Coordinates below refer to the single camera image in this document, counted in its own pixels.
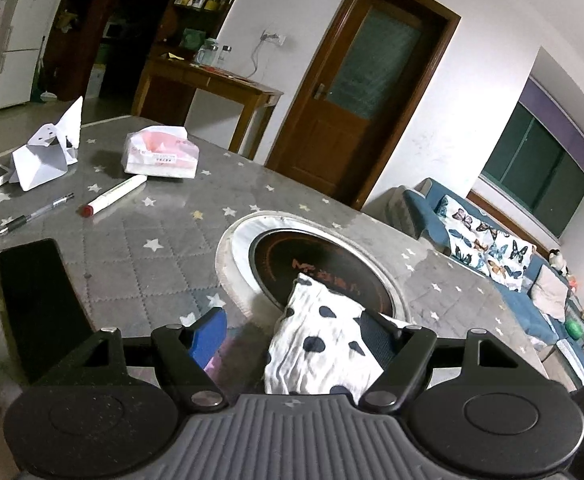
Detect grey star quilted tablecloth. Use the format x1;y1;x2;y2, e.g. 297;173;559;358
0;112;568;411

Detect wooden side table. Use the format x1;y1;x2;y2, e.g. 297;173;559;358
131;55;284;158

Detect white polka dot pants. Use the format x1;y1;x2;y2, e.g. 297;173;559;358
263;272;413;397

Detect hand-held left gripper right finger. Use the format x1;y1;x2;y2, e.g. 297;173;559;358
359;312;558;413

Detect green framed window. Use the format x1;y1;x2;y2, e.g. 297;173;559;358
479;75;584;240

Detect brown wooden door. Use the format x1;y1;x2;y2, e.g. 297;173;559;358
264;0;462;211

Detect glass mug with lid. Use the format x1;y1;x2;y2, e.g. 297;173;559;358
195;39;219;66

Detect beige cushion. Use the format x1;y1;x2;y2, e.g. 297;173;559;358
531;265;570;318

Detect pink white tissue pack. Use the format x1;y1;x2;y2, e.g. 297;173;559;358
122;126;200;180

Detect butterfly print cushion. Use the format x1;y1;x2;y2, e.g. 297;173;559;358
487;237;538;292
434;194;505;267

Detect blue sofa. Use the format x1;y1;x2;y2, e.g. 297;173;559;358
362;177;584;391

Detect round black induction cooker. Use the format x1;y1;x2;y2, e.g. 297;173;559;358
248;227;395;318

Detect thin charger cable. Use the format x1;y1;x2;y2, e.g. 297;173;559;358
249;37;268;81

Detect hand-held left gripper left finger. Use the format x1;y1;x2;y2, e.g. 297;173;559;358
29;307;229;413

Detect dark wooden shelf cabinet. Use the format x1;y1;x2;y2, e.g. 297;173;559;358
42;0;258;111

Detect black ballpoint pen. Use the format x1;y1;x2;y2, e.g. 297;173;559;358
0;192;75;246

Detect folded white paper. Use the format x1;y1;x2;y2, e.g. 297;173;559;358
11;96;84;192

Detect white refrigerator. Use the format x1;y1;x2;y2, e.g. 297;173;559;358
0;0;65;112

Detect black smartphone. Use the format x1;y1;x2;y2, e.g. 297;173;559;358
0;238;95;383

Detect round black induction cooktop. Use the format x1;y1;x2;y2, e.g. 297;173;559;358
215;210;413;328

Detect white mop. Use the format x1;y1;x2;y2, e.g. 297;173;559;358
31;35;59;106

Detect green box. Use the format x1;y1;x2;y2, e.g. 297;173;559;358
179;27;205;51

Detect white marker pen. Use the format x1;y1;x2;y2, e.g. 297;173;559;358
81;174;148;218

